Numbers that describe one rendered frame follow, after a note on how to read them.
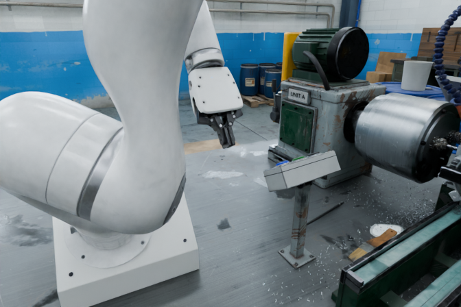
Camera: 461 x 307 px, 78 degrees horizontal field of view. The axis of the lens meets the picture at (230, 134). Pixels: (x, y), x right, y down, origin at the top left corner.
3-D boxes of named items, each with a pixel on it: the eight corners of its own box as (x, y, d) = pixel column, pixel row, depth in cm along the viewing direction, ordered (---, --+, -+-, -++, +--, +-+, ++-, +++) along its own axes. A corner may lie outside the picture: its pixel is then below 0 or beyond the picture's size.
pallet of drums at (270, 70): (285, 94, 651) (287, 61, 626) (305, 103, 580) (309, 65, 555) (236, 99, 613) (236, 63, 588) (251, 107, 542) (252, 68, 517)
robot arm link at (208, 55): (190, 48, 57) (193, 62, 57) (228, 47, 62) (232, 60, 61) (178, 68, 64) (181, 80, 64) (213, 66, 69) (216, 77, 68)
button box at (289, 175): (320, 174, 74) (313, 154, 75) (341, 170, 68) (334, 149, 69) (268, 192, 66) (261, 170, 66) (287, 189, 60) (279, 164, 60)
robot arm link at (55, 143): (121, 249, 47) (114, 221, 27) (10, 206, 45) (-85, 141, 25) (153, 184, 54) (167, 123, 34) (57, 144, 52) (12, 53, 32)
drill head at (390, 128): (360, 142, 120) (370, 82, 112) (462, 177, 91) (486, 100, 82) (317, 155, 108) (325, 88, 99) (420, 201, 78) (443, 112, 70)
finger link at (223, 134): (209, 116, 58) (218, 148, 57) (223, 114, 60) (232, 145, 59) (204, 121, 61) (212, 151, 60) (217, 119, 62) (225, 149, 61)
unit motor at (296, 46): (302, 118, 143) (310, 27, 128) (361, 138, 116) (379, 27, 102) (261, 127, 130) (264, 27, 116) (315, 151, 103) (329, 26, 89)
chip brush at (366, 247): (384, 227, 86) (385, 225, 85) (402, 236, 82) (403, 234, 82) (346, 258, 74) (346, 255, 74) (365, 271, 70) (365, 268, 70)
